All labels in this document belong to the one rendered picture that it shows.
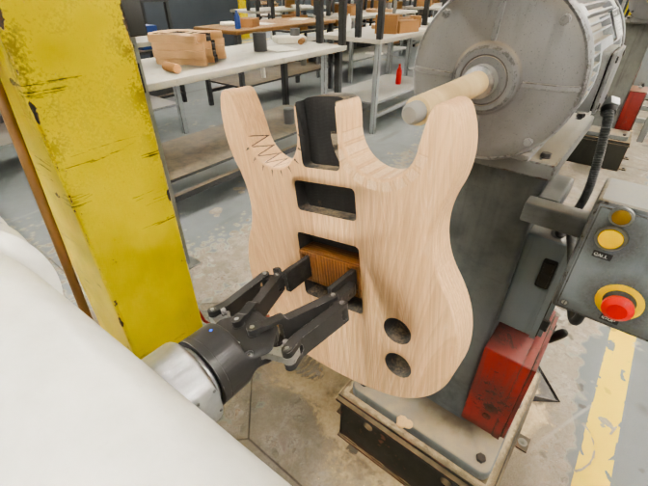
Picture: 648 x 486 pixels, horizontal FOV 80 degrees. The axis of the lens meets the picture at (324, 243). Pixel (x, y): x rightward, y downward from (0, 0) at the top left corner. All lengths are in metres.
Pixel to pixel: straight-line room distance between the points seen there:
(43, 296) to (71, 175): 1.01
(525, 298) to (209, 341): 0.78
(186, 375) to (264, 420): 1.26
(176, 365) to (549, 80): 0.57
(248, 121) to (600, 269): 0.55
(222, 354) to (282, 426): 1.22
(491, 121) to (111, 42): 0.90
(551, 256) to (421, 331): 0.52
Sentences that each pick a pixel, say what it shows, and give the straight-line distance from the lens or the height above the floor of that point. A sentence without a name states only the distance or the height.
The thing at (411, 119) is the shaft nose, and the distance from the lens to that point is 0.45.
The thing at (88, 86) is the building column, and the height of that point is 1.16.
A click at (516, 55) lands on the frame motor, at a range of 0.64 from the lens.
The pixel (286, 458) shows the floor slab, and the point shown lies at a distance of 1.54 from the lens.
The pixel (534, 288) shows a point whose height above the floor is 0.80.
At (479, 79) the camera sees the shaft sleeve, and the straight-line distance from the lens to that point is 0.60.
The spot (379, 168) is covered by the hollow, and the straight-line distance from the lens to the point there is 0.44.
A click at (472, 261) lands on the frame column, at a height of 0.83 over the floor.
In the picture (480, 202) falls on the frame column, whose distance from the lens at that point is 0.89.
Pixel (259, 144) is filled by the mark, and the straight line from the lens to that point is 0.55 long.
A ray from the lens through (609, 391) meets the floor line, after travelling 2.02.
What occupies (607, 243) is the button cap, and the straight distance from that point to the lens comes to 0.68.
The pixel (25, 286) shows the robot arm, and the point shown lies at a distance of 0.19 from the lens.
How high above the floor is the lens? 1.37
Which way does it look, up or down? 34 degrees down
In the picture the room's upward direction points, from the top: straight up
